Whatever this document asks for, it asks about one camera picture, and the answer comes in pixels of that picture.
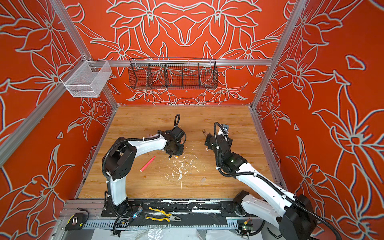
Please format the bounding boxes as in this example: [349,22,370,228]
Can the pink highlighter pen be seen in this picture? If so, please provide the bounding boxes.
[140,156,156,173]

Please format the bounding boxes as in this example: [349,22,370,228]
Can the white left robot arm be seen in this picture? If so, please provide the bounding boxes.
[102,114,187,218]

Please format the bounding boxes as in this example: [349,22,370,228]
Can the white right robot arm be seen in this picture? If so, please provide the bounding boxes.
[205,122,342,240]

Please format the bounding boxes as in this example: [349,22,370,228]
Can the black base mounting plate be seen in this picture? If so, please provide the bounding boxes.
[101,199,257,225]

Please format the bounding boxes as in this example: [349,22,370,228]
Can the left black tape measure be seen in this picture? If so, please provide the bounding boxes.
[65,213,89,231]

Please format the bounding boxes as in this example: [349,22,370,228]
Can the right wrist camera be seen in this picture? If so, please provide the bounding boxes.
[222,124,229,135]

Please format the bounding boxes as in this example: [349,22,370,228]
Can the black wire mesh basket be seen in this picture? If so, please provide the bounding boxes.
[128,58,219,90]

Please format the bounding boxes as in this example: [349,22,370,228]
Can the yellow handled pliers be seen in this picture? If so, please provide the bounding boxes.
[145,207,182,223]

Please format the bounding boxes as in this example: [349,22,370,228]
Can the white wire mesh basket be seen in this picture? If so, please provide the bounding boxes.
[59,56,112,98]

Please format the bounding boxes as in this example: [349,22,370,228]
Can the grey slotted cable duct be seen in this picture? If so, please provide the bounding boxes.
[83,219,239,231]

